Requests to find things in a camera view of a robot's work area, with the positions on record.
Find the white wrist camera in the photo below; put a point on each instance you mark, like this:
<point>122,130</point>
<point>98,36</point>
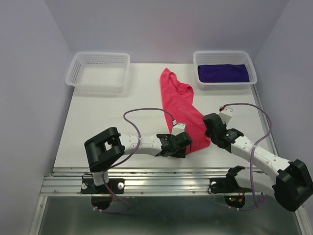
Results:
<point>178,128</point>
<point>225,113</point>

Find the purple towel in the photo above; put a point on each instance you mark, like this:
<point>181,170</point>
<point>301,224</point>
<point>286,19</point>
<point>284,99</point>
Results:
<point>224,73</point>

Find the left white plastic basket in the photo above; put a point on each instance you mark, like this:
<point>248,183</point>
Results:
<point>99,71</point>

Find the pink towel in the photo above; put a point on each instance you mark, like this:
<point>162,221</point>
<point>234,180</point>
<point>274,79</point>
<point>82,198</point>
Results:
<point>177,99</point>

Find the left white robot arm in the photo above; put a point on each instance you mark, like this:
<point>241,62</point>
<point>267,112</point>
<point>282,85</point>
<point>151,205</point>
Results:
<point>104,149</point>

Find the white plastic basket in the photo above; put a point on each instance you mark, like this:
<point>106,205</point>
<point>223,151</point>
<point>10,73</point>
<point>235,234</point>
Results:
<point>99,71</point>
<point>221,57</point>

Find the right white plastic basket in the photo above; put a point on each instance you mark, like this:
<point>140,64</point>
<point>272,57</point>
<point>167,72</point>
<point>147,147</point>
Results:
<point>221,57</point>

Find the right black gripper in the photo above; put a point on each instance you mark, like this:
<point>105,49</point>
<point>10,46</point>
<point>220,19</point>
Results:
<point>207,133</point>

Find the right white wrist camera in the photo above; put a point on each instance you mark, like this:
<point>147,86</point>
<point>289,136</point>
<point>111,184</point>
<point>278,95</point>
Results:
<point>225,113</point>

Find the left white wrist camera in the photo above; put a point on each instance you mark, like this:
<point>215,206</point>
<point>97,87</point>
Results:
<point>178,128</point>

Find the aluminium mounting rail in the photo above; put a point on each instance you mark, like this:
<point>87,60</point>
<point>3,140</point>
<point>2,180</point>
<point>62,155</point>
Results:
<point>137,181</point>

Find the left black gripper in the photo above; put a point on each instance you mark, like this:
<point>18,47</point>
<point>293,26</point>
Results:
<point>180,153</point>

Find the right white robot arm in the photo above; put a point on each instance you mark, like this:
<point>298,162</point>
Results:
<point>289,182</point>

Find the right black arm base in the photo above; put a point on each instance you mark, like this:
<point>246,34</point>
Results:
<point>234,195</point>

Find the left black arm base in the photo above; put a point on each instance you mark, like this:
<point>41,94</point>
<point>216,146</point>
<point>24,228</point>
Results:
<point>101,197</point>

